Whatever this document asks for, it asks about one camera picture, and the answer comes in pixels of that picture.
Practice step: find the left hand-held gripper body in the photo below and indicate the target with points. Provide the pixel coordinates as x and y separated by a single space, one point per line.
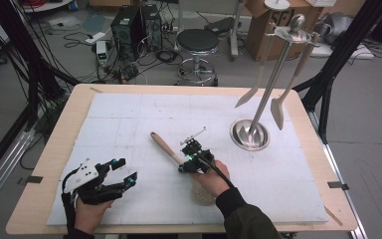
81 174

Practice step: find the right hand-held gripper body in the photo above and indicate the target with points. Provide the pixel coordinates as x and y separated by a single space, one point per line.
202 162

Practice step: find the beige perforated skimmer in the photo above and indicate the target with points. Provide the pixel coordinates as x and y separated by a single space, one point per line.
165 147

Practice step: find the beige solid spatula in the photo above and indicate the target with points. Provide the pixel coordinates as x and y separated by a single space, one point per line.
247 98

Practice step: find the beige slotted spatula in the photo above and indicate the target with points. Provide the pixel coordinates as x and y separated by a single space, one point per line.
277 113

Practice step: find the metal utensil stand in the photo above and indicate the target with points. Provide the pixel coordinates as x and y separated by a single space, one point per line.
272 81

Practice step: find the person's right hand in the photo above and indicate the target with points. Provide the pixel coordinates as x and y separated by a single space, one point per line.
214 181

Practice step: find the person's left hand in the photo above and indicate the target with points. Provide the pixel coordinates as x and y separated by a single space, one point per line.
88 217

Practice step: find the white foam mat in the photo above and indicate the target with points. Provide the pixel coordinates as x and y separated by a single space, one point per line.
179 109

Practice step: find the black tape piece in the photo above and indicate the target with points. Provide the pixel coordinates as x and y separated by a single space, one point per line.
337 186
33 180

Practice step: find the black round stool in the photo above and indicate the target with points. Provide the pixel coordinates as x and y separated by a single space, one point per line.
197 40

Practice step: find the white device with green display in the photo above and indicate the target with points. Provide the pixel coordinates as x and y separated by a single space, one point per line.
101 53

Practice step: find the brown cardboard box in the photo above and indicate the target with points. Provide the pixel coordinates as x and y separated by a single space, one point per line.
252 43

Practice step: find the black flat case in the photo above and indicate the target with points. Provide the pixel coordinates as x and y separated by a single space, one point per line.
220 26

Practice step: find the narrow black computer tower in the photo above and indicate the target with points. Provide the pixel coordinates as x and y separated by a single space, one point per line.
152 26

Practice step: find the white power strip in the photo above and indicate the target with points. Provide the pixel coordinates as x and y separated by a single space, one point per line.
95 38

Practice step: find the large black computer tower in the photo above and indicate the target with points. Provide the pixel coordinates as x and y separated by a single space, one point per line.
126 33

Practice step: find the white flat box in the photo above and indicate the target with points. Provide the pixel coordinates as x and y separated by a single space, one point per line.
325 51

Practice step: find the white round disc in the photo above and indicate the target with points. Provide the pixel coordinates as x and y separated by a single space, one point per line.
277 4

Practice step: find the black tripod stand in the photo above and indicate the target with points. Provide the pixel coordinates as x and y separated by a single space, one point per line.
341 49

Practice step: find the grey bag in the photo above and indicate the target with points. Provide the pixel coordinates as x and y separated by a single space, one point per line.
336 26

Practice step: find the white keyboard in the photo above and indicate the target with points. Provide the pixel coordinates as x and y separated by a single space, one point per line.
320 2

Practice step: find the aluminium rail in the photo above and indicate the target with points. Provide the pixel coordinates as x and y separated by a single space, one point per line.
341 179
3 172

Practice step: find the grey metal frame leg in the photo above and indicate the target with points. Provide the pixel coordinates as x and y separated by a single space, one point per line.
236 30

